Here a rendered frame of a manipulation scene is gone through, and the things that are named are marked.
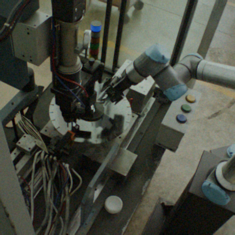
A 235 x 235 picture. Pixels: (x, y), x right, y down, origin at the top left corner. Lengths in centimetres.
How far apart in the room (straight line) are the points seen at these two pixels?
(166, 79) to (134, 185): 50
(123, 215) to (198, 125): 151
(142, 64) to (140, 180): 52
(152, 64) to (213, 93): 196
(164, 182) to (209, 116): 79
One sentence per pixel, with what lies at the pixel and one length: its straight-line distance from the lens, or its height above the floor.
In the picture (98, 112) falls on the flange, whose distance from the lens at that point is 124.
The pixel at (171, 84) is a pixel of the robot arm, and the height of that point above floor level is 122.
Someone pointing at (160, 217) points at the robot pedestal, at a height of 1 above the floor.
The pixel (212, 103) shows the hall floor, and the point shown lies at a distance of 285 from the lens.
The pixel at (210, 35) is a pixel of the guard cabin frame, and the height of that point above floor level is 119.
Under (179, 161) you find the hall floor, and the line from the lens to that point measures 235.
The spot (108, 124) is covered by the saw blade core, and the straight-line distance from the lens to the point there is 122.
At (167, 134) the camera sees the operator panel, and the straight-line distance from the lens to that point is 137.
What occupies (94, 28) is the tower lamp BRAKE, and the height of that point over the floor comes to 114.
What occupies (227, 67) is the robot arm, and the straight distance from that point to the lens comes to 107.
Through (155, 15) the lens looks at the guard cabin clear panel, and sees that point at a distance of 144.
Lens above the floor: 190
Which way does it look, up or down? 50 degrees down
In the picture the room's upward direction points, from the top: 10 degrees clockwise
